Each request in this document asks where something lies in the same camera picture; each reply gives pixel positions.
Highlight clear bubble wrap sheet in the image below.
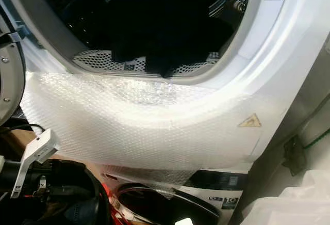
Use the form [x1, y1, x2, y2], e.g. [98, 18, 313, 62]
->
[21, 71, 284, 200]

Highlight blue jeans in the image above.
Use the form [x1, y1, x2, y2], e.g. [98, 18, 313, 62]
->
[63, 201, 96, 225]

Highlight grey round machine door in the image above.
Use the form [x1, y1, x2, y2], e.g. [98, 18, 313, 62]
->
[0, 8, 27, 125]

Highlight thin green wire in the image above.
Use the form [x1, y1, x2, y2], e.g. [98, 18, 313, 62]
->
[303, 138, 330, 150]

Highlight perforated grey lint filter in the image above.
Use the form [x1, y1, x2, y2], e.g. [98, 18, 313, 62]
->
[72, 49, 220, 77]

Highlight black laundry basket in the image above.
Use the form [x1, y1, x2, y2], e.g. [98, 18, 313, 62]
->
[0, 158, 109, 225]

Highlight yellow triangle warning sticker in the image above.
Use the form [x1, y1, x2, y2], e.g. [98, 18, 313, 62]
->
[238, 113, 262, 128]

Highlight dark round washer door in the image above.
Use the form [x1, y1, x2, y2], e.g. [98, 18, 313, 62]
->
[117, 183, 221, 225]

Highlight black wall bracket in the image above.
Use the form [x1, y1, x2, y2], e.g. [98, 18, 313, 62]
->
[283, 134, 308, 177]

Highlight white washer with black panel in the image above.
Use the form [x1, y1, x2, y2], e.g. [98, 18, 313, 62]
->
[98, 165, 251, 225]

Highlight white front-load drum machine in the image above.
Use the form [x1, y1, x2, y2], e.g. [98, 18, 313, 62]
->
[3, 0, 330, 169]

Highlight red plastic basket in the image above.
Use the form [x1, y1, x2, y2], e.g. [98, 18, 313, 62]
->
[100, 181, 125, 225]

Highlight brown cloth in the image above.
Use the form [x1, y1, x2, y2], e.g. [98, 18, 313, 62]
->
[40, 201, 68, 221]

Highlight white plastic bag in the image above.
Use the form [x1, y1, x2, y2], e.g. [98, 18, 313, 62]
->
[239, 169, 330, 225]

